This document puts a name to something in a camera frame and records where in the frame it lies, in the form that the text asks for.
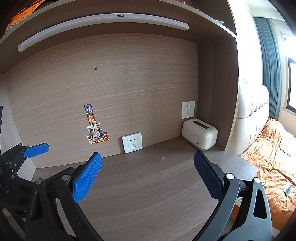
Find phone on bed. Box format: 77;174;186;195
283;183;292;196

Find orange bed cover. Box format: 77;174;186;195
241;119;295;230

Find white toaster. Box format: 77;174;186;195
182;118;218;151

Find cream padded headboard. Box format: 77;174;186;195
229;81;269;155

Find teal curtain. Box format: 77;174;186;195
254;17;282;120

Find white light bar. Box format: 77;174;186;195
17;12;190;52

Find colourful wall stickers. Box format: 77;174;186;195
84;103;109;145

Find lower white wall socket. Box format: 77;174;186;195
122;132;143;154

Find white wall socket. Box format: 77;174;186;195
122;132;143;154
181;101;195;119

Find upper white wall socket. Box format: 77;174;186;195
181;101;195;119

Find window with dark frame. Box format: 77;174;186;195
281;33;295;114

